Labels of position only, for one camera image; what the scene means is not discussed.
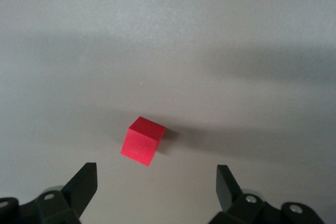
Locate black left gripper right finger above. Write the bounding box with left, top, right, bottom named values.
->
left=209, top=164, right=282, bottom=224

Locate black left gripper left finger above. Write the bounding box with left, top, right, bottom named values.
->
left=33, top=162, right=99, bottom=224

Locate red cube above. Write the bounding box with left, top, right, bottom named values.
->
left=120, top=116, right=167, bottom=167

